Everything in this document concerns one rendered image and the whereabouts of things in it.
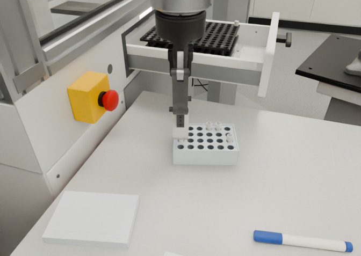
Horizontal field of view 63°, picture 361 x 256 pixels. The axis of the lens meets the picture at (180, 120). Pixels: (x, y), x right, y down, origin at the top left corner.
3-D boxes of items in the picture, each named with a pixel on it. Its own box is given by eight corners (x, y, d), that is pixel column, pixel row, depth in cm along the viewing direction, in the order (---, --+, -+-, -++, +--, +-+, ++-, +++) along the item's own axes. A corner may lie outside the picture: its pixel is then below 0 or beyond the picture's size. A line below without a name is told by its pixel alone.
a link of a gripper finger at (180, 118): (185, 100, 51) (185, 110, 48) (184, 124, 54) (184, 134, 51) (176, 100, 51) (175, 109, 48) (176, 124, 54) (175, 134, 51)
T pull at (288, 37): (290, 37, 74) (291, 31, 73) (290, 48, 68) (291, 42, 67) (275, 35, 75) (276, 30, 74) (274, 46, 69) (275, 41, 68)
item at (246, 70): (266, 45, 86) (270, 25, 82) (258, 88, 66) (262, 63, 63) (140, 31, 95) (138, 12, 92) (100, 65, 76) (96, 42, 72)
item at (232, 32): (239, 27, 81) (239, 24, 81) (229, 51, 68) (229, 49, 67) (232, 26, 81) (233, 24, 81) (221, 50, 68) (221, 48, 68)
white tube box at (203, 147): (231, 137, 64) (233, 123, 61) (237, 165, 57) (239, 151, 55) (174, 137, 64) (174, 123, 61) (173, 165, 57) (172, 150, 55)
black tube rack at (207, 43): (237, 46, 84) (239, 24, 81) (226, 74, 71) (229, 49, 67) (164, 38, 90) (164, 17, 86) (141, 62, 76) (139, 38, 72)
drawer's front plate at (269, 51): (272, 49, 88) (279, 11, 81) (265, 99, 65) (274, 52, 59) (266, 48, 88) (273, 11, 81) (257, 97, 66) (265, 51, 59)
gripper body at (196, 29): (208, 17, 39) (204, 79, 45) (204, 0, 46) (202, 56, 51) (152, 16, 39) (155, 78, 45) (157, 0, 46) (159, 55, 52)
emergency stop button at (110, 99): (122, 104, 57) (119, 86, 54) (112, 116, 54) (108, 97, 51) (108, 102, 57) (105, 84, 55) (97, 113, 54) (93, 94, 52)
